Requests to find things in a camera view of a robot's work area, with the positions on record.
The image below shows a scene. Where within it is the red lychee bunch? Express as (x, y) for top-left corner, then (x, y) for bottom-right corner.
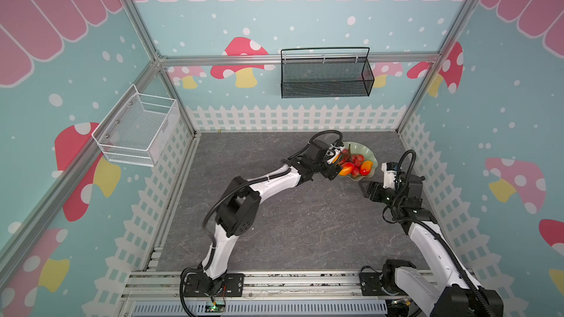
(339, 150), (365, 178)

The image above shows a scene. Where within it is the red-yellow mango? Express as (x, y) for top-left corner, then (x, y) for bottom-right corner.
(359, 160), (373, 176)
(339, 161), (355, 176)

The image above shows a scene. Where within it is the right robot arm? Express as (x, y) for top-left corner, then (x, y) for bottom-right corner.
(359, 172), (504, 316)

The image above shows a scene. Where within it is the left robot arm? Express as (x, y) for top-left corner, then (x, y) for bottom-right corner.
(180, 130), (345, 297)

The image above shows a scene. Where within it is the green wavy fruit bowl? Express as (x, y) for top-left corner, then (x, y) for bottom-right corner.
(342, 142), (377, 181)

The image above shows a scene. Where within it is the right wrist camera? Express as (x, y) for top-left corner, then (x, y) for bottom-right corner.
(381, 162), (398, 189)

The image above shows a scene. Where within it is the black mesh wall basket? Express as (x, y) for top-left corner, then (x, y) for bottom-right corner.
(280, 46), (375, 98)

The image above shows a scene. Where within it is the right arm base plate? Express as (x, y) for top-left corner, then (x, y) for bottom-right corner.
(358, 271), (397, 296)

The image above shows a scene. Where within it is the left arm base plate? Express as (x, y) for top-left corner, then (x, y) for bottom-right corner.
(183, 272), (245, 298)

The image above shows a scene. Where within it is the white wire wall basket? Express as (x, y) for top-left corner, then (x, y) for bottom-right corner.
(92, 85), (180, 167)

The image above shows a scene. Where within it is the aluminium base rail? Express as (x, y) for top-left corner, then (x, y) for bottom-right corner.
(117, 269), (411, 316)

